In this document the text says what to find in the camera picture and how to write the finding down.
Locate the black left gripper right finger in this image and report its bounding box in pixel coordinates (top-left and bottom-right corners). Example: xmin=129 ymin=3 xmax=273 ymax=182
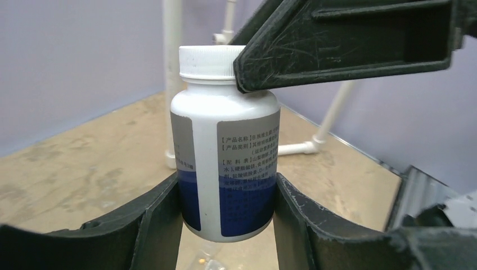
xmin=273 ymin=174 xmax=476 ymax=269

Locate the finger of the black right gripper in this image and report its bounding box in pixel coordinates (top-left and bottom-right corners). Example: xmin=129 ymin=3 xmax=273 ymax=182
xmin=228 ymin=0 xmax=283 ymax=46
xmin=233 ymin=0 xmax=476 ymax=93

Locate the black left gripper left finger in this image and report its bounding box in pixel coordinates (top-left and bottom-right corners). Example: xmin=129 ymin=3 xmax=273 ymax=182
xmin=1 ymin=174 xmax=182 ymax=269

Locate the white capped dark pill bottle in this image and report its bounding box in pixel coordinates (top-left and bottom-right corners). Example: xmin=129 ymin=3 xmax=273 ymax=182
xmin=169 ymin=76 xmax=281 ymax=244

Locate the clear plastic pill organizer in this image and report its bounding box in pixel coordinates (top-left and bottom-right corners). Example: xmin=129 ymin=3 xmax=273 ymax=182
xmin=187 ymin=241 xmax=227 ymax=270

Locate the white PVC pipe frame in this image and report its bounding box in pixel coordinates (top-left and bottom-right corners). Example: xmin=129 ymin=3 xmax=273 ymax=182
xmin=162 ymin=0 xmax=361 ymax=170

